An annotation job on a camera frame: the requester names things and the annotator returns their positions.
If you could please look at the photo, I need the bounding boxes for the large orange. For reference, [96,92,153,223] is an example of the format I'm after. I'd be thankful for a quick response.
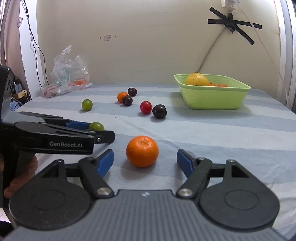
[126,136,159,168]

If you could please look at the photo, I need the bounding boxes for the small orange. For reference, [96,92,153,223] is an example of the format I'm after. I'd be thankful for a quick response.
[209,82,228,87]

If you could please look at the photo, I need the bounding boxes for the yellow lemon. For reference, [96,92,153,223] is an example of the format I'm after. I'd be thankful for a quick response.
[184,72,210,86]

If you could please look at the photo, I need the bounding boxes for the person's left hand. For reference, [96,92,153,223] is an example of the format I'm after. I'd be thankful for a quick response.
[4,156,38,199]

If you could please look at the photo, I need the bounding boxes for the green tomato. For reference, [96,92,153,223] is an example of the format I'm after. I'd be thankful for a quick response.
[88,122,105,131]
[81,99,93,111]

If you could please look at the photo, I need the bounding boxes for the clear plastic bag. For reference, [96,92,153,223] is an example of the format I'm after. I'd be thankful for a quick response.
[41,45,92,98]

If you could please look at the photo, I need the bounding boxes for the small orange tomato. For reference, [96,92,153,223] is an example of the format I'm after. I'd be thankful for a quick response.
[117,92,128,103]

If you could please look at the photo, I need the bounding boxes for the dark purple plum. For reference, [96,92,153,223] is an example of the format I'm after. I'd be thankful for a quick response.
[127,87,137,97]

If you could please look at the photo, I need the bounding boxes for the red tomato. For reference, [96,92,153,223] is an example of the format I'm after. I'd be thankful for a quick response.
[140,101,152,114]

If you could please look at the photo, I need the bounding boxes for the striped blue tablecloth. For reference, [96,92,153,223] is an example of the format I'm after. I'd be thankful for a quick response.
[20,84,295,238]

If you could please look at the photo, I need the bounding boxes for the light green plastic basket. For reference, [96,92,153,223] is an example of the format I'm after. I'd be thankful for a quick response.
[174,74,251,110]

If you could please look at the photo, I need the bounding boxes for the black tape cross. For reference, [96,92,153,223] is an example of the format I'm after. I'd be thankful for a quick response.
[208,7,262,45]

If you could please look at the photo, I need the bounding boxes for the black cables on wall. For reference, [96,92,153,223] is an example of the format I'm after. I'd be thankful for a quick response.
[21,0,50,88]

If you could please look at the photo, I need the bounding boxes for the window frame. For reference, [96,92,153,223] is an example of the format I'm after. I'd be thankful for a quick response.
[274,0,295,112]

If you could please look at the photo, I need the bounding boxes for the white cable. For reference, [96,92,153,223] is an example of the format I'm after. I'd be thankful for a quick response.
[233,0,290,107]

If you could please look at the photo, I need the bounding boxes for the grey cable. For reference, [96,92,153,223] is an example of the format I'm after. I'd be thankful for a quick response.
[195,25,226,73]

